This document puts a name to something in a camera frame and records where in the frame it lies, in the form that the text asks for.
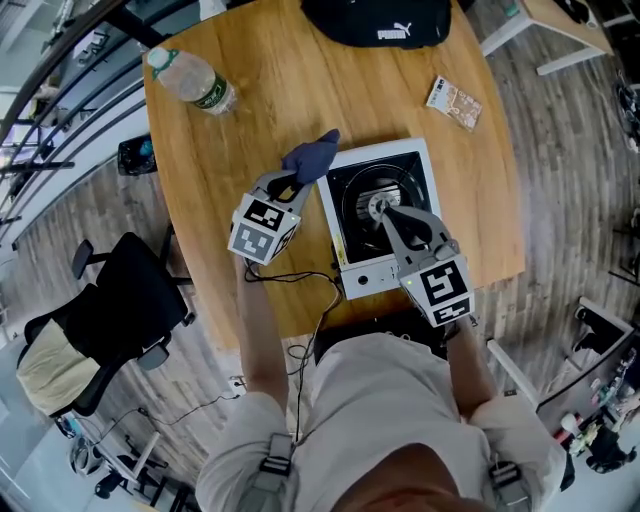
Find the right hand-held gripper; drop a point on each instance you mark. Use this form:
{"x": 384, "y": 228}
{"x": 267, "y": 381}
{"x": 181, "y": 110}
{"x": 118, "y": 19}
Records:
{"x": 442, "y": 285}

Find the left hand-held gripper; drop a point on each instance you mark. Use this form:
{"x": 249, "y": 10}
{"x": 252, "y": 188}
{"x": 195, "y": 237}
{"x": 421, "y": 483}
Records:
{"x": 260, "y": 230}

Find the blue cloth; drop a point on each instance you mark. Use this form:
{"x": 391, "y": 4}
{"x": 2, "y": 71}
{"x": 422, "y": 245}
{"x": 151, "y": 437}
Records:
{"x": 312, "y": 157}

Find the white portable gas stove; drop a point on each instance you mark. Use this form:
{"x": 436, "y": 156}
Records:
{"x": 360, "y": 280}

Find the person's left forearm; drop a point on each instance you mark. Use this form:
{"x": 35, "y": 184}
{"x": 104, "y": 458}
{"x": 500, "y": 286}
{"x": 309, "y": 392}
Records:
{"x": 262, "y": 340}

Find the person's right forearm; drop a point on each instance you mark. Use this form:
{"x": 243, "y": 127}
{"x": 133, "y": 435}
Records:
{"x": 467, "y": 370}

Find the wooden table white legs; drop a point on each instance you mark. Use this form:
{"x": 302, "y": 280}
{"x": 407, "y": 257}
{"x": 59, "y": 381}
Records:
{"x": 250, "y": 100}
{"x": 560, "y": 25}

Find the clear water bottle green label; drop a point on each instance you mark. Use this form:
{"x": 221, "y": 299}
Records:
{"x": 195, "y": 82}

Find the patterned snack packet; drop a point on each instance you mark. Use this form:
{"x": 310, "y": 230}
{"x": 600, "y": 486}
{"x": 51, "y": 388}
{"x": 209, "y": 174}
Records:
{"x": 455, "y": 102}

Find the black waste bin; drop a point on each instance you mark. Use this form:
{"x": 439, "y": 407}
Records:
{"x": 135, "y": 155}

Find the person's white shirt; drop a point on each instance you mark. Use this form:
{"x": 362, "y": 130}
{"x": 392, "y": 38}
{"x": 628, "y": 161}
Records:
{"x": 380, "y": 400}

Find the black office chair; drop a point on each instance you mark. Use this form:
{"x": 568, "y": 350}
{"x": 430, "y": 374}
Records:
{"x": 130, "y": 295}

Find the black pouch bag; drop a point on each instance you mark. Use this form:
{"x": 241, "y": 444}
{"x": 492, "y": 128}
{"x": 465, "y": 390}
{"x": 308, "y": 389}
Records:
{"x": 370, "y": 20}

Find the dark wooden table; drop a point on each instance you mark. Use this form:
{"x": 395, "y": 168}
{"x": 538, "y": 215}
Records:
{"x": 570, "y": 390}

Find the white vase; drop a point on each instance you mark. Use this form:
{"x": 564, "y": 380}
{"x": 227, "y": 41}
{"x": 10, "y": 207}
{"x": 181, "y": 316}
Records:
{"x": 571, "y": 422}

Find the teal bottle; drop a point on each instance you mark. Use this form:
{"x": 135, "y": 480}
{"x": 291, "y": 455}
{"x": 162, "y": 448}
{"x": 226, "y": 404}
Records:
{"x": 511, "y": 7}

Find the black metal railing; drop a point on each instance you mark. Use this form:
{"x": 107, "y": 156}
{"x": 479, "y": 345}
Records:
{"x": 45, "y": 70}

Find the beige jacket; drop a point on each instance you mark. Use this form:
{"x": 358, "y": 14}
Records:
{"x": 55, "y": 370}

